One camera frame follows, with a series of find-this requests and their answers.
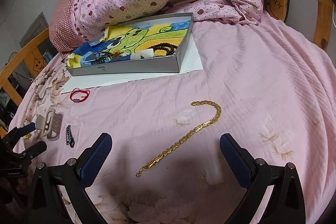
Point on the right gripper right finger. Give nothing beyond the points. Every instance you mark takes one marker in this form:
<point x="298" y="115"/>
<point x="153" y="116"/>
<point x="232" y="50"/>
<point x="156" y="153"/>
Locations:
<point x="286" y="203"/>

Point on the white small hair clip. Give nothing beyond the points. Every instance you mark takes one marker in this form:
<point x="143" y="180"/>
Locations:
<point x="144" y="54"/>

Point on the pink floral bed sheet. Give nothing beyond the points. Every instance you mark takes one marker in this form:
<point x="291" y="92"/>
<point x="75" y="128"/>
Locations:
<point x="267" y="85"/>

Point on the grey tray with frog drawing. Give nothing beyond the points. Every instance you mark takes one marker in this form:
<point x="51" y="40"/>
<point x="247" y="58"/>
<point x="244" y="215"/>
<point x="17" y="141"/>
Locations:
<point x="166" y="34"/>

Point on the wooden bed frame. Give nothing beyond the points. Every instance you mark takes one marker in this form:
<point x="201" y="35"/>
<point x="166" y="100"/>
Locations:
<point x="315" y="16"/>

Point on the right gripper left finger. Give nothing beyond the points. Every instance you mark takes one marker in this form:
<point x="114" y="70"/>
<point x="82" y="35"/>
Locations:
<point x="46" y="204"/>

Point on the beige hair claw clip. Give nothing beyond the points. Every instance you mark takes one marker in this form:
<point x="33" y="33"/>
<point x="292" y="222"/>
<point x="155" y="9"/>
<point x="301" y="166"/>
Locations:
<point x="49" y="126"/>

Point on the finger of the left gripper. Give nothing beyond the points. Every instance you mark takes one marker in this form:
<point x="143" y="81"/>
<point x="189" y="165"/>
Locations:
<point x="25" y="129"/>
<point x="31" y="152"/>

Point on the white paper sheet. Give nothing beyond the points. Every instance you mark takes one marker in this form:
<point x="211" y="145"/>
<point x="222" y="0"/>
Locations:
<point x="191" y="62"/>

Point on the red checkered pillow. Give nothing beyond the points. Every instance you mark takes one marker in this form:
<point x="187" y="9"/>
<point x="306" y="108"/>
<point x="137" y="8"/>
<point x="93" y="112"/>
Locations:
<point x="61" y="33"/>

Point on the black small hair comb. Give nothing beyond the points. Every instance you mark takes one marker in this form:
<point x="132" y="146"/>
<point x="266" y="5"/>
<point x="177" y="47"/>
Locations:
<point x="69" y="138"/>

